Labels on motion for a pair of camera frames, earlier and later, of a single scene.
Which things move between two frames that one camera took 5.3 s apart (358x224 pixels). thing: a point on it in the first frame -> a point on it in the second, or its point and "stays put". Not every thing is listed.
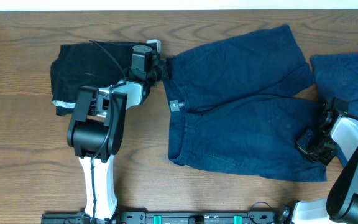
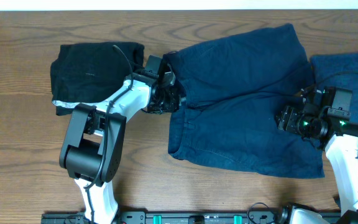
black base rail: (170, 217) stays put
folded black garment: (91, 63) stays put
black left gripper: (163, 66) -> (174, 106)
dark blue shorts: (231, 104) stays put
